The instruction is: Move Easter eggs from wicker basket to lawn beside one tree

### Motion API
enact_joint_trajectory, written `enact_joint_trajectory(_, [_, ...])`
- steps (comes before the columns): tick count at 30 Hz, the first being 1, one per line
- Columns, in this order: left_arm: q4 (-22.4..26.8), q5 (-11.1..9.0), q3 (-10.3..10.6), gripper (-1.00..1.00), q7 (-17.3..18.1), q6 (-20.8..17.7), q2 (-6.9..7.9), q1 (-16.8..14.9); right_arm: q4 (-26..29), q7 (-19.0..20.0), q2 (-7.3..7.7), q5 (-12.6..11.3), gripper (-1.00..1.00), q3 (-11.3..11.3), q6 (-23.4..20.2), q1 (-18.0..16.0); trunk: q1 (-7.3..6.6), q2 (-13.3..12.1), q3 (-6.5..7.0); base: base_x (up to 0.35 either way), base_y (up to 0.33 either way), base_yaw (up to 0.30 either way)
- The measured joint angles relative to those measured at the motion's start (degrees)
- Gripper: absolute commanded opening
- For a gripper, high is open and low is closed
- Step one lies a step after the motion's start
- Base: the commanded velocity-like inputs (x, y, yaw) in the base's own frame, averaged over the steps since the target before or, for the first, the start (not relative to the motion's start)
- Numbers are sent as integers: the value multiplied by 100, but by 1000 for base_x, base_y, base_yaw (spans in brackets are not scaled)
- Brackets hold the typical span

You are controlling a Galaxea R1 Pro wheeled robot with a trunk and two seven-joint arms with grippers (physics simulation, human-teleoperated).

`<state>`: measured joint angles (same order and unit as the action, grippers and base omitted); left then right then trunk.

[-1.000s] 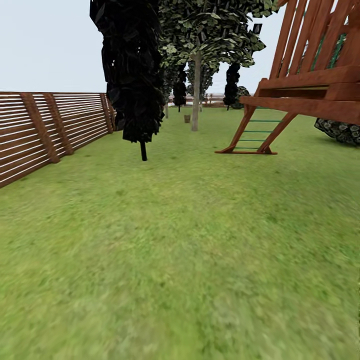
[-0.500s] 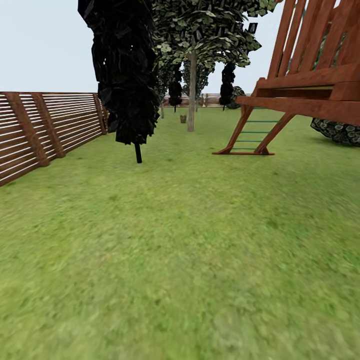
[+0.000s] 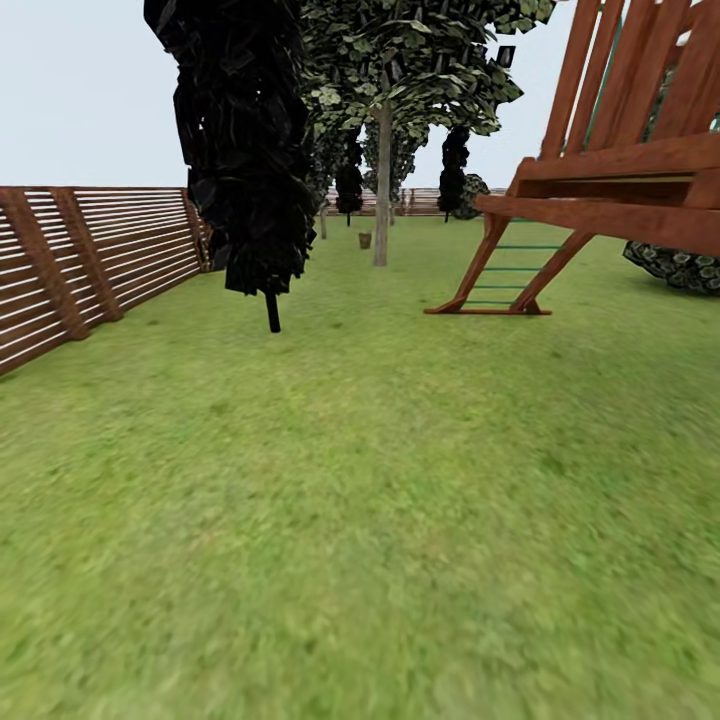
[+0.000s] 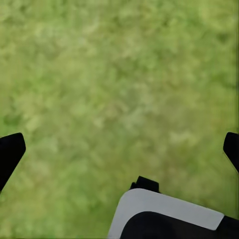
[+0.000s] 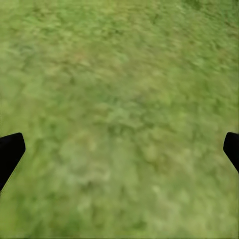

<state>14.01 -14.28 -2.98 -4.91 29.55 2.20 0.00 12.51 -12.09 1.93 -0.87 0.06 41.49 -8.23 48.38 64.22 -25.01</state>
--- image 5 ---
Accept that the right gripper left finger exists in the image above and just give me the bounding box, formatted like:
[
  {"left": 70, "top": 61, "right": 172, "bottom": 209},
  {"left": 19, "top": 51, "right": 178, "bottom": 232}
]
[{"left": 0, "top": 132, "right": 25, "bottom": 192}]

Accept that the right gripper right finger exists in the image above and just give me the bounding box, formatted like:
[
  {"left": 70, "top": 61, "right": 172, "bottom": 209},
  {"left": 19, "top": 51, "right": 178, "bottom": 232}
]
[{"left": 223, "top": 132, "right": 239, "bottom": 173}]

